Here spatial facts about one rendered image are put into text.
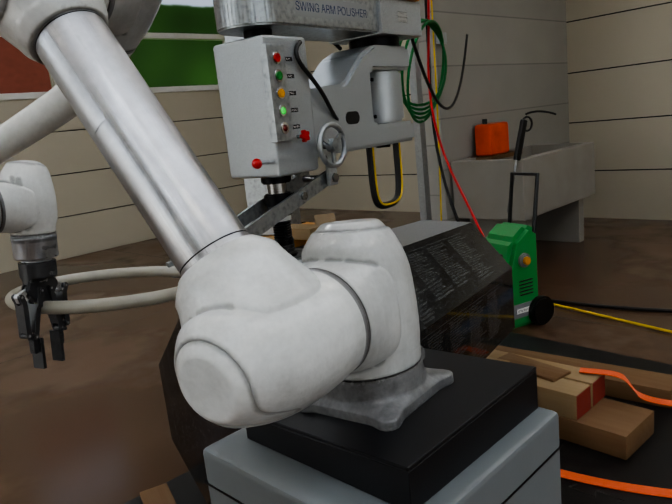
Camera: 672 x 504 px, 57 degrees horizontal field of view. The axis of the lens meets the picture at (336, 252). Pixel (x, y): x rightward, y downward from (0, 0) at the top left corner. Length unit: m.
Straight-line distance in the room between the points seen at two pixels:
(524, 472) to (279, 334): 0.45
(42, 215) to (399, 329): 0.84
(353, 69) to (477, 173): 2.78
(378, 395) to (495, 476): 0.19
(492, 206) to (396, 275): 4.07
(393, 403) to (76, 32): 0.65
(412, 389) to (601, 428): 1.62
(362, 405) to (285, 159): 1.16
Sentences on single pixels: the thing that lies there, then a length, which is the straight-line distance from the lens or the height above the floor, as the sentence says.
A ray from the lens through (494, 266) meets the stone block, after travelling 2.40.
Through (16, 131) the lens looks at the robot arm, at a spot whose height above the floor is 1.31.
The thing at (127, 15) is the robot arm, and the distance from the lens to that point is 1.06.
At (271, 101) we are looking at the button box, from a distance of 1.88.
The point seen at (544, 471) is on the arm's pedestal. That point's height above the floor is 0.73.
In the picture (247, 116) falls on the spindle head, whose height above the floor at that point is 1.32.
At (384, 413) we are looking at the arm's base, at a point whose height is 0.88.
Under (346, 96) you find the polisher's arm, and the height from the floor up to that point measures 1.35.
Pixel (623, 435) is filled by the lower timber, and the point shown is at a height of 0.11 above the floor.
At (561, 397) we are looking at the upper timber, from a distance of 2.50.
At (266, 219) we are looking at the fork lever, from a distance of 1.93.
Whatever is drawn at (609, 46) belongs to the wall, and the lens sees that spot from 6.86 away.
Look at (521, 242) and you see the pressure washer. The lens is 3.60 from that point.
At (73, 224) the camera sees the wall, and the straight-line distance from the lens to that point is 8.13.
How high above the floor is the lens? 1.27
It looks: 12 degrees down
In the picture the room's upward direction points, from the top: 6 degrees counter-clockwise
